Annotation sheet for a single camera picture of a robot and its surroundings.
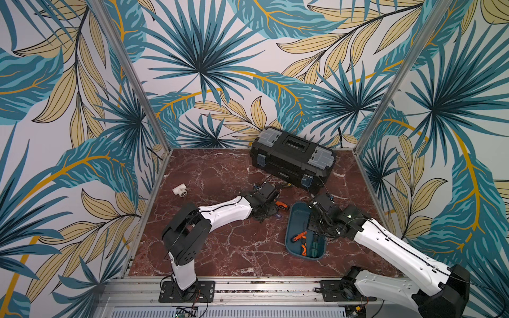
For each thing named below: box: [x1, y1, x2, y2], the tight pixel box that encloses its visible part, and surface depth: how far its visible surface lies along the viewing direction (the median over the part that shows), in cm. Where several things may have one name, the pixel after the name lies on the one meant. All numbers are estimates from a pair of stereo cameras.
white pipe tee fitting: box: [172, 182, 188, 198], surface depth 100 cm
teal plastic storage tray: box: [284, 201, 327, 262], surface depth 86 cm
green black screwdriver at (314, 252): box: [310, 233, 319, 259], surface depth 83 cm
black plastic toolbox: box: [249, 125, 337, 193], surface depth 97 cm
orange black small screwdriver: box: [290, 229, 309, 244], surface depth 87 cm
